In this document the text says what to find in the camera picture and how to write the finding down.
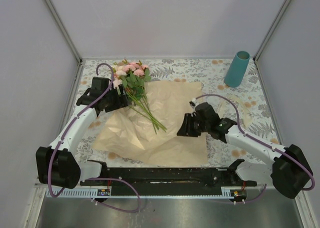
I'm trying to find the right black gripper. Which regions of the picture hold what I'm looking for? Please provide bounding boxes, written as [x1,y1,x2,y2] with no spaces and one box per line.
[176,113,210,138]

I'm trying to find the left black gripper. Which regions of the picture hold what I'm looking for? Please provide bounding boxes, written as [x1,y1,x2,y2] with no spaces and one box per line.
[103,84,132,113]

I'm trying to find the pink flower bunch green stems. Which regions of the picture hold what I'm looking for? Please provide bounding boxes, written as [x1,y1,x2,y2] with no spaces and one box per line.
[111,59,167,132]

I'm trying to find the orange beige wrapping paper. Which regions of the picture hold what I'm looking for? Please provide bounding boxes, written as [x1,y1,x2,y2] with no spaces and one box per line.
[93,80,208,168]

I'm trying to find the cream printed ribbon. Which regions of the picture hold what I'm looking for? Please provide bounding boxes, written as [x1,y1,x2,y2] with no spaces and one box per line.
[217,94,253,129]

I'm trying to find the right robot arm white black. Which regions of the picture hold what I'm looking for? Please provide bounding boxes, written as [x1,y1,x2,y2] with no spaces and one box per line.
[177,100,315,199]

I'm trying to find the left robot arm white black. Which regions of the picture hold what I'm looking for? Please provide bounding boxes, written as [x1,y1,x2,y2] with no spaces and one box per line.
[35,77,129,189]

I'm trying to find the teal cylindrical vase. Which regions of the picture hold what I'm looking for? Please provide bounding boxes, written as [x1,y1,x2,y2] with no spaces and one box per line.
[224,51,250,88]

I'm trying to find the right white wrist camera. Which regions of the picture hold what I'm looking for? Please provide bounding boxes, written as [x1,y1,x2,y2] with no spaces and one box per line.
[189,98,199,110]

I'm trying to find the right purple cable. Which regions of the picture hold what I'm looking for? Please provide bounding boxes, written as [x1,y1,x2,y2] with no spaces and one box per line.
[196,94,315,204]

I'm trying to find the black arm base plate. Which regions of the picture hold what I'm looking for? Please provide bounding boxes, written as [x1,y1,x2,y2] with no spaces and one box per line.
[79,166,257,189]

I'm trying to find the white slotted cable duct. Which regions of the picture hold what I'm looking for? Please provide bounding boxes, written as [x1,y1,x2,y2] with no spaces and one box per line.
[59,186,247,199]

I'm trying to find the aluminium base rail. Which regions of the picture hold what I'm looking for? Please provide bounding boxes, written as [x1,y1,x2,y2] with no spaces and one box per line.
[34,168,306,189]

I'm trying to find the left aluminium frame post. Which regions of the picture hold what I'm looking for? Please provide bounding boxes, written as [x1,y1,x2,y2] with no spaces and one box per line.
[43,0,82,64]

